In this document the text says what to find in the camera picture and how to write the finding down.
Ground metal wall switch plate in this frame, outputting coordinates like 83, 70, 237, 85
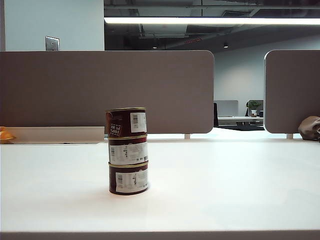
45, 36, 60, 52

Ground brown crumpled bag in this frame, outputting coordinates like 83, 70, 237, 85
297, 115, 320, 141

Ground grey distant desk divider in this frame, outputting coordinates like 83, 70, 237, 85
214, 100, 239, 118

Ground green potted plant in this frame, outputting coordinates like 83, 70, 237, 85
246, 100, 262, 118

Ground orange object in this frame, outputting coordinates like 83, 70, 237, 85
0, 126, 17, 144

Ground distant white desk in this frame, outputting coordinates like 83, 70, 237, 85
217, 115, 264, 126

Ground white rectangular box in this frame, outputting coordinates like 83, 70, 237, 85
0, 126, 105, 145

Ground wide brown desk partition panel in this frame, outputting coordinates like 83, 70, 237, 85
0, 50, 215, 135

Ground black office chair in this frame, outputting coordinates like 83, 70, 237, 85
213, 102, 220, 127

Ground narrow brown desk partition panel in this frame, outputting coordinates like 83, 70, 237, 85
263, 49, 320, 135

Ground dark red can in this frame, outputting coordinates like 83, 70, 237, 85
104, 107, 148, 138
107, 135, 149, 166
108, 161, 150, 196

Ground long ceiling light strip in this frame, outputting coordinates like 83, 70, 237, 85
103, 16, 320, 25

